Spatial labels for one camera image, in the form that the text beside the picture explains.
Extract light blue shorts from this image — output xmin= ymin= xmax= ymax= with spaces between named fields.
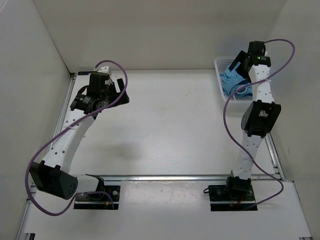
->
xmin=219 ymin=64 xmax=253 ymax=99

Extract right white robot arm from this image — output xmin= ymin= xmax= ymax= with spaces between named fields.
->
xmin=224 ymin=41 xmax=281 ymax=200

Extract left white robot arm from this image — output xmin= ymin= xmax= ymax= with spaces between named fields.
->
xmin=29 ymin=71 xmax=130 ymax=200

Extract blue label sticker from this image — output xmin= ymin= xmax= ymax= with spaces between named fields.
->
xmin=77 ymin=71 xmax=92 ymax=76

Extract white plastic mesh basket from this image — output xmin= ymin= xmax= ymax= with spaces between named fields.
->
xmin=214 ymin=57 xmax=253 ymax=104

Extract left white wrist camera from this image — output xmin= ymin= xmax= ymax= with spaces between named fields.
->
xmin=93 ymin=65 xmax=112 ymax=76

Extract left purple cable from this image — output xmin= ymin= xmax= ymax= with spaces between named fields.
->
xmin=26 ymin=59 xmax=129 ymax=216

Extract aluminium left rail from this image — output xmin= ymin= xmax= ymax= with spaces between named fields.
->
xmin=54 ymin=73 xmax=77 ymax=134

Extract aluminium front rail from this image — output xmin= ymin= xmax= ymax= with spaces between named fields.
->
xmin=99 ymin=174 xmax=228 ymax=182

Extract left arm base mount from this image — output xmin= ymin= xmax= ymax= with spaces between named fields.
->
xmin=73 ymin=178 xmax=121 ymax=210

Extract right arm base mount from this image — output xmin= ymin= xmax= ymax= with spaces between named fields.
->
xmin=203 ymin=185 xmax=258 ymax=212

